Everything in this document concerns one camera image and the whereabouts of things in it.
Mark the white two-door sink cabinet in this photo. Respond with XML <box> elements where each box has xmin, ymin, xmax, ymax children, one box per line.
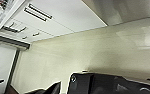
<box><xmin>11</xmin><ymin>0</ymin><xmax>109</xmax><ymax>38</ymax></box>

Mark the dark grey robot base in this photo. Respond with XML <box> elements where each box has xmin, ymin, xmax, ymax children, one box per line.
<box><xmin>66</xmin><ymin>72</ymin><xmax>150</xmax><ymax>94</ymax></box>

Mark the white drawer unit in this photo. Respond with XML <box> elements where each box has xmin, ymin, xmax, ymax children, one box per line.
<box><xmin>0</xmin><ymin>18</ymin><xmax>47</xmax><ymax>43</ymax></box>

